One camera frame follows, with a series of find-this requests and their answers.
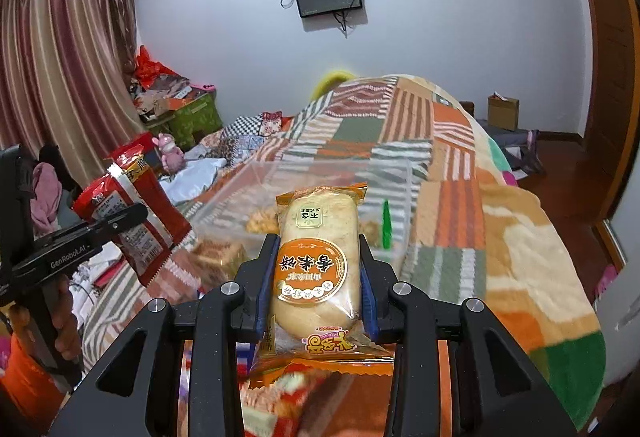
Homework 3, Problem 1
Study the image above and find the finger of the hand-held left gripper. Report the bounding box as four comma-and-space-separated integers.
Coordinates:
75, 203, 150, 249

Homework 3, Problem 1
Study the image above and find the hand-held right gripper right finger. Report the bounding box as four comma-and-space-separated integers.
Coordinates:
355, 234, 582, 437

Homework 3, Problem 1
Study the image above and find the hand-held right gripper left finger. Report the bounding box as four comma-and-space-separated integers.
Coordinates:
47, 233, 281, 437

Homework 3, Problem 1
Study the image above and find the red snack packet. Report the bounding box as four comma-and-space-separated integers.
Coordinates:
72, 133, 193, 288

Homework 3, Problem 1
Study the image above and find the cream rice cracker packet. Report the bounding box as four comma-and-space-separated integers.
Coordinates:
250, 181, 396, 362

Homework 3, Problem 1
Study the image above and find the clear plastic container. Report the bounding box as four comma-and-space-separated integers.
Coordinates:
187, 157, 416, 268

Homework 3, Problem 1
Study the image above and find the person's left forearm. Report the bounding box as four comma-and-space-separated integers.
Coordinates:
0, 307, 67, 433

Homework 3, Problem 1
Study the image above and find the person's left hand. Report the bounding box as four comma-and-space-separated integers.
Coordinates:
50, 274, 84, 364

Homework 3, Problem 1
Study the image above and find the pink cloth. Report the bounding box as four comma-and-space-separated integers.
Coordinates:
30, 162, 64, 236

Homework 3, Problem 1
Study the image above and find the brown biscuit packet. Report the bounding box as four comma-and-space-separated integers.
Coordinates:
192, 239, 249, 289

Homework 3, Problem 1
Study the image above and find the yellow snack packet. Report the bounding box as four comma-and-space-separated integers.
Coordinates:
245, 207, 281, 236

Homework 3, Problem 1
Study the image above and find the small green packet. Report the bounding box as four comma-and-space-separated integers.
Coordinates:
380, 199, 392, 251

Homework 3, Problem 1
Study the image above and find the pink toy rabbit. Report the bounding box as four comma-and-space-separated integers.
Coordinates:
152, 133, 186, 176

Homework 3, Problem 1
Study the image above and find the white cloth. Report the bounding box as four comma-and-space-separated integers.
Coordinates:
160, 157, 229, 206

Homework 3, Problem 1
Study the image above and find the patchwork striped blanket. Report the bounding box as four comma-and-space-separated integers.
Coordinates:
82, 76, 607, 433

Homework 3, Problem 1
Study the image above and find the orange snack packet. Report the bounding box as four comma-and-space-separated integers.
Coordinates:
240, 357, 401, 437

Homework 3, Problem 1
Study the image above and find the green storage box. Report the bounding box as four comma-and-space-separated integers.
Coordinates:
167, 89, 224, 150

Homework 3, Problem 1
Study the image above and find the pile of papers and boxes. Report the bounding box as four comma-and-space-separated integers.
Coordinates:
127, 72, 201, 123

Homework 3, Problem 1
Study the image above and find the checkered quilt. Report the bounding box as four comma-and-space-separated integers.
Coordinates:
190, 114, 296, 168

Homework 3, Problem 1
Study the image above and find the striped curtain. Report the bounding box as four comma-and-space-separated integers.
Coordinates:
0, 0, 141, 178

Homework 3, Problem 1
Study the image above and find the red plastic bag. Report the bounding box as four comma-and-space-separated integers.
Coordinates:
132, 46, 174, 88

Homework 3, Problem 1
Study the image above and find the red patterned cushion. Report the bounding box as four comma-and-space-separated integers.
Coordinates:
260, 111, 284, 138

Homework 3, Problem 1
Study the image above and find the dark cloth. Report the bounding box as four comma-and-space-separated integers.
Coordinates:
492, 127, 546, 178

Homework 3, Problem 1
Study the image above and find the yellow hoop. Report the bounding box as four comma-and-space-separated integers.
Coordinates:
309, 71, 354, 100

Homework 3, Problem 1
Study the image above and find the cardboard box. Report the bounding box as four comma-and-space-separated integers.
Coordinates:
487, 92, 521, 132

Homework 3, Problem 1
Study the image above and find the wooden wardrobe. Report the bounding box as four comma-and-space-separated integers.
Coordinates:
570, 0, 640, 229

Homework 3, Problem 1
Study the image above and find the black hanging monitor cable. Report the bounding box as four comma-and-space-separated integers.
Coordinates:
334, 12, 357, 38

